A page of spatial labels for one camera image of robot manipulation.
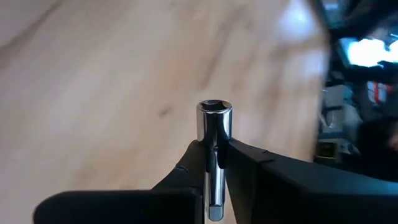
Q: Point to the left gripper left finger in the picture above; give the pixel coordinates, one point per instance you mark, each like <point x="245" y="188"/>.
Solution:
<point x="140" y="207"/>

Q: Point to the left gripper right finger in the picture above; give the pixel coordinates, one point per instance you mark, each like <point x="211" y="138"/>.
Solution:
<point x="311" y="193"/>

